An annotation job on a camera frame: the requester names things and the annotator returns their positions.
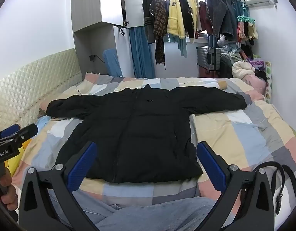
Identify polka dot cushion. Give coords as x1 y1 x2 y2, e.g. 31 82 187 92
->
264 61 273 104

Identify silver suitcase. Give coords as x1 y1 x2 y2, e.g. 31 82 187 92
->
197 46 222 72

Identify dark denim hanging garment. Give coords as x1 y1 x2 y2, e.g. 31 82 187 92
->
220 0 239 42

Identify pile of mixed clothes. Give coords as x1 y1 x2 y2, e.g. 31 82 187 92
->
217 35 269 82

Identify patchwork pastel bed blanket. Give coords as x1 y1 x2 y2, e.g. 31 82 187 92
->
12 73 296 222

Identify pink pillow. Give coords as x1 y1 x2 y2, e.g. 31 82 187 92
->
242 74 267 95

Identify light blue hanging garment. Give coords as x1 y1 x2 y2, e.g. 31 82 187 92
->
178 37 188 58

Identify black hanging cardigan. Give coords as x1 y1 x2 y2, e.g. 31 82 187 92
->
179 0 195 39

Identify black hanging coat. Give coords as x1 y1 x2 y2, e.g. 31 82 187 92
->
141 0 156 44

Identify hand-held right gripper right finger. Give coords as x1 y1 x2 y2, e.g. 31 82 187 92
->
197 141 276 231

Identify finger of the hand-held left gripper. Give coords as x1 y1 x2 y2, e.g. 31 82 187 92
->
0 124 21 137
12 124 39 142

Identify blue denim jacket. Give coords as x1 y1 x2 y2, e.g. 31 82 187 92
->
203 0 228 38

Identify blue padded board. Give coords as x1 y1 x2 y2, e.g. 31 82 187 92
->
103 49 123 77

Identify cream fluffy quilt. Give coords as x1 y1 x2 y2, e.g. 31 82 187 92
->
232 61 256 79

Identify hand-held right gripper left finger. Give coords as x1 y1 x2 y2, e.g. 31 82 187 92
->
18 141 98 231

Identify blue curtain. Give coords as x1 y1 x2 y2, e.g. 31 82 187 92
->
129 26 156 79

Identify person's left hand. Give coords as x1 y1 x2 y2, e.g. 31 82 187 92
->
0 170 19 212

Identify black puffer jacket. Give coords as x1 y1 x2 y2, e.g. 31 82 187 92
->
46 85 247 184

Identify green clip sock hanger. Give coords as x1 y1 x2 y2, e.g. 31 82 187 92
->
237 5 258 40

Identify cream quilted headboard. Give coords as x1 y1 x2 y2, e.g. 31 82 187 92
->
0 48 82 133

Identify yellow fleece jacket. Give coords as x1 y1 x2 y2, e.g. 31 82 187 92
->
167 0 187 39

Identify black leather belt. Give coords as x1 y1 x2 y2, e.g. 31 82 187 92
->
254 162 296 215

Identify grey white wardrobe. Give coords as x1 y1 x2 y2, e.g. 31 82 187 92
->
71 0 143 77

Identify dark red hanging garment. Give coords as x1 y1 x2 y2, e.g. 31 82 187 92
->
198 1 213 34

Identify pale yellow cardigan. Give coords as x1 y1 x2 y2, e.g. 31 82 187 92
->
186 0 203 40

